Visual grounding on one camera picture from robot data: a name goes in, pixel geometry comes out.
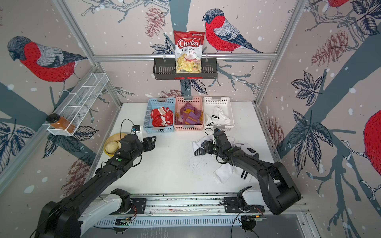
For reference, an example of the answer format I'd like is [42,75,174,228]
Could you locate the white wire wall shelf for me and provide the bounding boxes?
[47,72,109,136]

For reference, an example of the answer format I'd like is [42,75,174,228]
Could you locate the Chuba cassava chips bag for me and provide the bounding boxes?
[174,31,205,73]

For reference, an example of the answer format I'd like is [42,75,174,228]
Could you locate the yellow bamboo steamer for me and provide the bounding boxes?
[103,133,126,158]

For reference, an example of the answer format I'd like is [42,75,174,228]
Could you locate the pink plastic basket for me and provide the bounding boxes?
[174,96,203,131]

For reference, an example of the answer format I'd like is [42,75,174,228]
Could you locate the white grey sport sock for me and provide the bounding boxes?
[235,143,260,159]

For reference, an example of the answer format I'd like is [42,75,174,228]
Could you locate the purple yellow striped sock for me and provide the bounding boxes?
[175,103,202,125]

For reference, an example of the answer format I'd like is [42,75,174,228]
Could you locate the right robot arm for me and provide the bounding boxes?
[206,129,302,215]

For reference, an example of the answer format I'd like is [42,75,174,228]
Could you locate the white plastic basket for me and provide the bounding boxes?
[203,96,235,131]

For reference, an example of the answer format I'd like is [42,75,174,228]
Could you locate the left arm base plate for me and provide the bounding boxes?
[114,198,147,215]

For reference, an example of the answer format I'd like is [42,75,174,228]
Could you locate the white sock two black stripes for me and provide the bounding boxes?
[211,106,223,120]

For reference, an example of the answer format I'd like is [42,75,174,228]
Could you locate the black wall basket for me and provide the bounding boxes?
[153,58,218,80]

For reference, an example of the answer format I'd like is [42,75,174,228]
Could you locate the white black sport sock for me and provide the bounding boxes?
[192,136,213,156]

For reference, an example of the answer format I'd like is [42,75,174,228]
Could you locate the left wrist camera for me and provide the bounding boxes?
[131,125,143,143]

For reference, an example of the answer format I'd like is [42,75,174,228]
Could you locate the plain white sock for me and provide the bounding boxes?
[213,164,253,184]

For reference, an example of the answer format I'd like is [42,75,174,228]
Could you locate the orange spice jar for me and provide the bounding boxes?
[46,114,75,134]

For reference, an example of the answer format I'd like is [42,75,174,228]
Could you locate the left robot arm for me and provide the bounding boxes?
[31,134,156,238]

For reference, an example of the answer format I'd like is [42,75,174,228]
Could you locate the red santa sock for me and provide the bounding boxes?
[150,109,163,127]
[157,107,174,127]

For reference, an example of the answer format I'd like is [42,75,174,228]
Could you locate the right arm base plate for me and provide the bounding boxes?
[220,197,265,214]

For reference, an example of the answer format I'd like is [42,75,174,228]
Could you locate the blue plastic basket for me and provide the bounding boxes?
[143,97,176,133]

